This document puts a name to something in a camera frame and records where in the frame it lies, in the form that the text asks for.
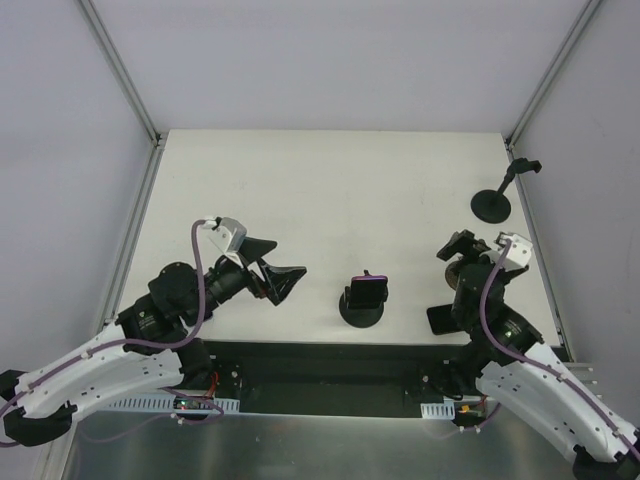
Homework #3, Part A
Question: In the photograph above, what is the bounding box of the black tall phone stand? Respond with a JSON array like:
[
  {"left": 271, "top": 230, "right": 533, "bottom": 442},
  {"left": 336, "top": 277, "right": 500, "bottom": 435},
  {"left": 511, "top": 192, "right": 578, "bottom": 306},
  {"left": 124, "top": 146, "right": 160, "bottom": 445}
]
[{"left": 470, "top": 157, "right": 542, "bottom": 224}]

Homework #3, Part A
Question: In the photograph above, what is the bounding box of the black clamp phone stand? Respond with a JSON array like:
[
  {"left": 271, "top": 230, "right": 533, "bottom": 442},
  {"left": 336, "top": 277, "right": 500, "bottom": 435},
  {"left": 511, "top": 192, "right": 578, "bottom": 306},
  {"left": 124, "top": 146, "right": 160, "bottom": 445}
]
[{"left": 339, "top": 270, "right": 386, "bottom": 329}]

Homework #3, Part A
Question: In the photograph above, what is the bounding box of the purple phone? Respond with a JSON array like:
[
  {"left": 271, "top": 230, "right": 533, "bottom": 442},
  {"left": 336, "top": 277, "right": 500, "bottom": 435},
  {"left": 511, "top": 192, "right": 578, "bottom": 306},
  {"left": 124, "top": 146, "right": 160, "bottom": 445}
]
[{"left": 346, "top": 274, "right": 388, "bottom": 310}]

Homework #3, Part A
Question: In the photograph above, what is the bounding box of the brown base phone stand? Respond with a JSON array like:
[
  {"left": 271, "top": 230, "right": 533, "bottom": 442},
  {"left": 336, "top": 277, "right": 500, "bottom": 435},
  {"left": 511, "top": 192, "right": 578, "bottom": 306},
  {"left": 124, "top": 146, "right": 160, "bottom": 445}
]
[{"left": 445, "top": 260, "right": 462, "bottom": 290}]

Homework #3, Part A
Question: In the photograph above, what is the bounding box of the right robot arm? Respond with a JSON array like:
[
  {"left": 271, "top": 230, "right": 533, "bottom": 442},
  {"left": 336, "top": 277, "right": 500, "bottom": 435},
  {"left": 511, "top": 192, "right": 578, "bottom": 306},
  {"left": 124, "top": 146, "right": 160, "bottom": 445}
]
[{"left": 427, "top": 230, "right": 639, "bottom": 479}]

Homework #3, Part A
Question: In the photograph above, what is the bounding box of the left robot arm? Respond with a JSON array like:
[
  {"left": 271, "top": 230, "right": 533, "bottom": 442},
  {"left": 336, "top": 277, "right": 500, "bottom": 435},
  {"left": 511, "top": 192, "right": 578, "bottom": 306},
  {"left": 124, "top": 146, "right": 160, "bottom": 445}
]
[{"left": 1, "top": 238, "right": 307, "bottom": 448}]

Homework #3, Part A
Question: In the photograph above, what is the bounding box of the black phone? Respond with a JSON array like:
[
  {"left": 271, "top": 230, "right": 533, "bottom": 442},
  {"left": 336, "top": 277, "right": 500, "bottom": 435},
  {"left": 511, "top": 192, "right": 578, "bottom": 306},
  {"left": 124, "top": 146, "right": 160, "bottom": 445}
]
[{"left": 426, "top": 304, "right": 462, "bottom": 336}]

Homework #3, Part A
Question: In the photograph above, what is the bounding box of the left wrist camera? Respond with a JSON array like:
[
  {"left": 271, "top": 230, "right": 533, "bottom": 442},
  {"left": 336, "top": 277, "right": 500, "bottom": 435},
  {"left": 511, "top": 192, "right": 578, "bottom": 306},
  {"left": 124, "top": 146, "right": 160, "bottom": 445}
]
[{"left": 201, "top": 217, "right": 247, "bottom": 266}]

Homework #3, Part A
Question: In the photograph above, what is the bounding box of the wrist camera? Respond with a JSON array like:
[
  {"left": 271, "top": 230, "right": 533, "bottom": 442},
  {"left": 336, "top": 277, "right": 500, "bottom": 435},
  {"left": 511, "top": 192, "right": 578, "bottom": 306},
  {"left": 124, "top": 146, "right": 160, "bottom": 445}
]
[
  {"left": 486, "top": 232, "right": 533, "bottom": 272},
  {"left": 201, "top": 217, "right": 247, "bottom": 266}
]

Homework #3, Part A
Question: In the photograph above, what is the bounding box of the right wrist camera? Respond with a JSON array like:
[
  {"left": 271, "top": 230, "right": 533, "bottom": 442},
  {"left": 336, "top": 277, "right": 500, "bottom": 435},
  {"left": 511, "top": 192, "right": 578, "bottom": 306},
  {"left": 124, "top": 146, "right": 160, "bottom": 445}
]
[{"left": 486, "top": 232, "right": 533, "bottom": 272}]

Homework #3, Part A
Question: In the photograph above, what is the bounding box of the right aluminium frame post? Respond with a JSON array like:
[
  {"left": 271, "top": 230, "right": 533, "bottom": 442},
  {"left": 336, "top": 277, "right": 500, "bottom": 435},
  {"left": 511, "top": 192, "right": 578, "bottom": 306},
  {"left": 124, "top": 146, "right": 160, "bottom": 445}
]
[{"left": 503, "top": 0, "right": 606, "bottom": 146}]

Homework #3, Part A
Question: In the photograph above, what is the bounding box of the aluminium frame post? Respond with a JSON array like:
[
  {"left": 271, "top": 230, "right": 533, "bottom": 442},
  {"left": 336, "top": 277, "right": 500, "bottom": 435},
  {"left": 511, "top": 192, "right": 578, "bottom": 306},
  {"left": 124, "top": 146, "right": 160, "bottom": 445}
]
[
  {"left": 503, "top": 0, "right": 606, "bottom": 146},
  {"left": 74, "top": 0, "right": 164, "bottom": 146}
]

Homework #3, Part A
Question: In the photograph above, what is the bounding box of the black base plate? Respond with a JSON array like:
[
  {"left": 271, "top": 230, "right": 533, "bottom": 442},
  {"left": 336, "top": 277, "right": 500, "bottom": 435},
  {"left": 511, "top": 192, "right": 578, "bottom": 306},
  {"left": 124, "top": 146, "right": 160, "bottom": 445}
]
[{"left": 204, "top": 340, "right": 479, "bottom": 418}]

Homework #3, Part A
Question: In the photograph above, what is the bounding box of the left aluminium frame post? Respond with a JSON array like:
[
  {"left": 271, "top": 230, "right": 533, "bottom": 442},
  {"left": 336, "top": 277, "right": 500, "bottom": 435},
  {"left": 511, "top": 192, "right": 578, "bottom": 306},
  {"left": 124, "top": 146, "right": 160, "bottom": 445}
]
[{"left": 74, "top": 0, "right": 164, "bottom": 146}]

